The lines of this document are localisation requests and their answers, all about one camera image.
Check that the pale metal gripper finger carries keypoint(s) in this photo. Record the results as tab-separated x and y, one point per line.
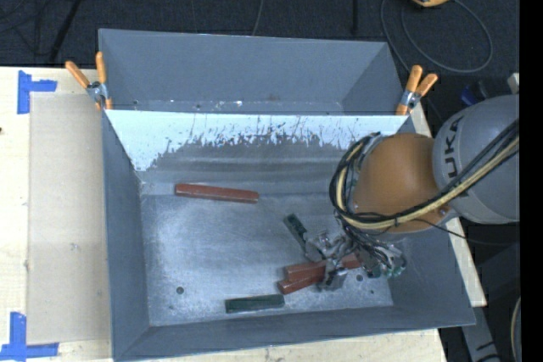
316	249
334	279

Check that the red-brown flat block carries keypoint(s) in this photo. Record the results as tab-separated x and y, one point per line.
216	193
305	268
297	285

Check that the dark green flat block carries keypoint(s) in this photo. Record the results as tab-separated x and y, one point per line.
254	303
296	228

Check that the grey metal bin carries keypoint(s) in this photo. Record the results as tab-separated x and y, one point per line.
237	250

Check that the pale wood flat board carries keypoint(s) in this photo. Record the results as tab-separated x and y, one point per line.
63	224

